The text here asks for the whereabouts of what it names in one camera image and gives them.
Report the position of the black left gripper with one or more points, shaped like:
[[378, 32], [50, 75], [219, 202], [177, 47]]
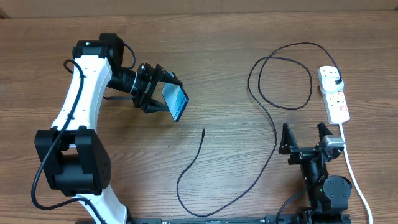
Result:
[[142, 101]]

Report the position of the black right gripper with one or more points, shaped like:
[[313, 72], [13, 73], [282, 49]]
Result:
[[288, 146]]

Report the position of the blue-screen Samsung smartphone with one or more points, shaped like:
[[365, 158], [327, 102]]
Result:
[[176, 100]]

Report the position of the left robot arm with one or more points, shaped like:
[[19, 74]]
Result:
[[72, 157]]

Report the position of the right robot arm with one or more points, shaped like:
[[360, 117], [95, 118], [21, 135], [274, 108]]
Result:
[[327, 194]]

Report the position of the white USB charger plug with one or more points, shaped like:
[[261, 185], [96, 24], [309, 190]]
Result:
[[329, 85]]

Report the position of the white power strip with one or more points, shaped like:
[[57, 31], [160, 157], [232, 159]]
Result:
[[335, 102]]

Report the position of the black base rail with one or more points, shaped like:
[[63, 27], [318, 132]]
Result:
[[268, 219]]

